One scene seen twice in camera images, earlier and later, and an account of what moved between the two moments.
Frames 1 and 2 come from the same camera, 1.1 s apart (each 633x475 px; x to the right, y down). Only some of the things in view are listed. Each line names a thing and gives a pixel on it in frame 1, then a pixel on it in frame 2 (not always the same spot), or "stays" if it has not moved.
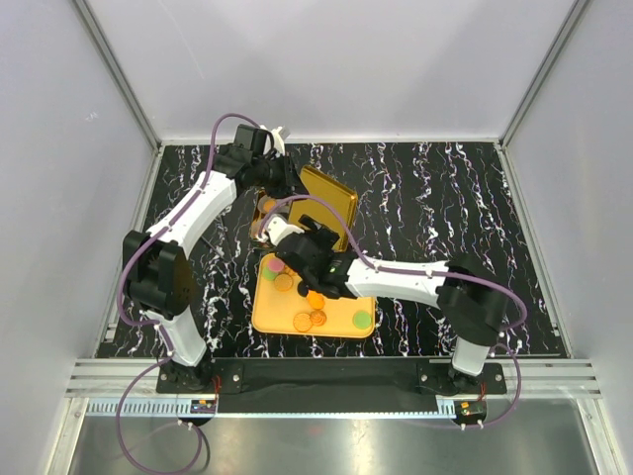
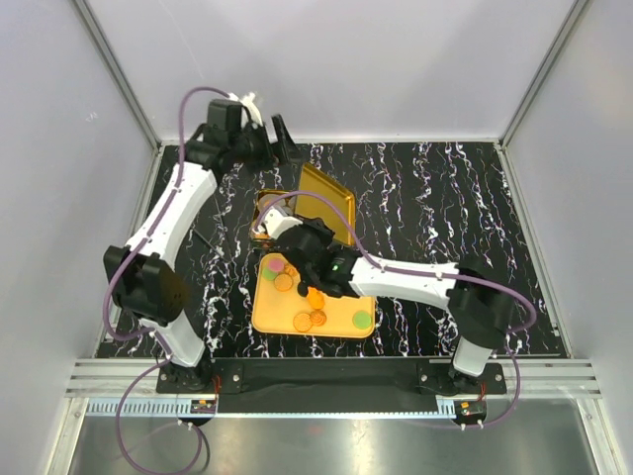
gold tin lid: (333, 192) stays
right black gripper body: (318, 241) stays
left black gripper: (290, 183) to (288, 149)
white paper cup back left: (266, 203) stays
